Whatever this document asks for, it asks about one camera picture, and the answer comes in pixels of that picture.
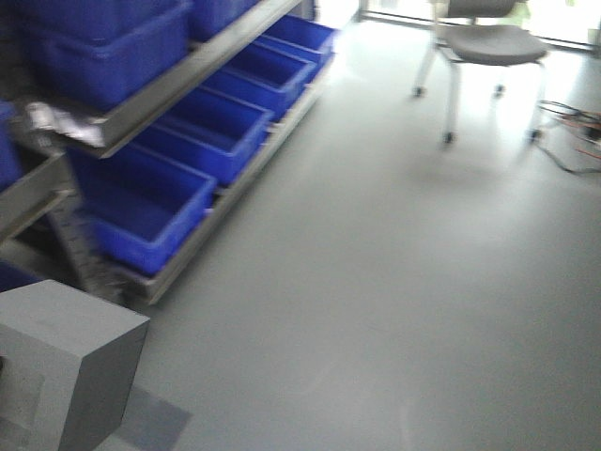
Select gray hollow cube base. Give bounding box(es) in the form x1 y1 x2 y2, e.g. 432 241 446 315
1 280 149 450

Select blue bin lower shelf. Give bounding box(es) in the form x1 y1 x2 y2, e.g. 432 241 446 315
67 144 217 276

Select steel shelving rack row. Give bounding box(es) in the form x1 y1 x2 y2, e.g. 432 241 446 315
1 0 327 305

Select gray office chair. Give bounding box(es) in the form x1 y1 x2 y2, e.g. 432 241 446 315
412 1 548 145

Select cables on floor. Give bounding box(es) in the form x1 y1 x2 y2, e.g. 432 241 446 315
534 100 601 173

